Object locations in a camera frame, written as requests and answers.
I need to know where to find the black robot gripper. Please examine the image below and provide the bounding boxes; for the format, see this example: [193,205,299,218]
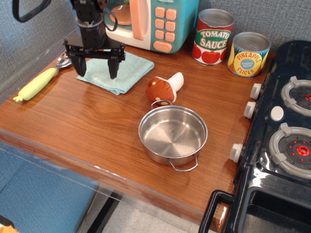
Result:
[63,19,125,79]

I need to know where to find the teal cloth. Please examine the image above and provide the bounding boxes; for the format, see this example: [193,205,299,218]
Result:
[77,52,154,95]

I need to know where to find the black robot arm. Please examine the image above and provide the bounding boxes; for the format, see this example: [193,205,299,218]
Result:
[63,0,125,79]

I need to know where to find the brown plush mushroom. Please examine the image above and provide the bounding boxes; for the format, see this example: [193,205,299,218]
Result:
[146,72,184,106]

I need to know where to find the teal toy microwave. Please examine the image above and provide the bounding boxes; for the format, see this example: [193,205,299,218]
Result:
[104,0,199,54]

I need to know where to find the stainless steel pot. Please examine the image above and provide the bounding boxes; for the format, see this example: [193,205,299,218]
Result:
[138,100,208,172]

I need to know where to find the tomato sauce can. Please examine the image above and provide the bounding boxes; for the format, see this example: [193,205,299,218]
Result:
[192,8,235,65]

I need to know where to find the pineapple slices can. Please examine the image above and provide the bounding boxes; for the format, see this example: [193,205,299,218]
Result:
[227,32,271,77]

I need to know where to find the orange object at corner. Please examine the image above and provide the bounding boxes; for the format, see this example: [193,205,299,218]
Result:
[0,216,19,233]

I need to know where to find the black toy stove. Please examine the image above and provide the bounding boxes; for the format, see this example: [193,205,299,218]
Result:
[199,40,311,233]

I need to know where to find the spoon with yellow-green handle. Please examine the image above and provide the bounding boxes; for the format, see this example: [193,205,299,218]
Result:
[13,52,71,102]

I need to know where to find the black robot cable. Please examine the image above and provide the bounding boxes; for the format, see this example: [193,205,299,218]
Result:
[11,0,119,33]

